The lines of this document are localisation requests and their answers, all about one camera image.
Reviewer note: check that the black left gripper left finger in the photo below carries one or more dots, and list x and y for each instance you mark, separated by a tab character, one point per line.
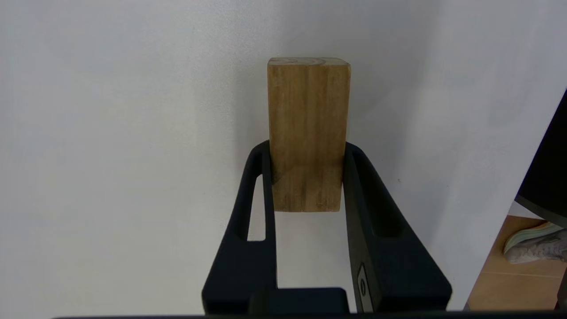
239	274

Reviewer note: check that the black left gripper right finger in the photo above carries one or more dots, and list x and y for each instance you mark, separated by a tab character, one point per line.
398	274

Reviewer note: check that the rectangular wooden block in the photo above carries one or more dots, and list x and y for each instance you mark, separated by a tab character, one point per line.
308	133

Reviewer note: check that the grey green sneaker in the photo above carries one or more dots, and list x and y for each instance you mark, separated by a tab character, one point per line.
536	248

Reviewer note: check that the black robot torso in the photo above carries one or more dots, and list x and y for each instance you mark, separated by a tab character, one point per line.
549	177

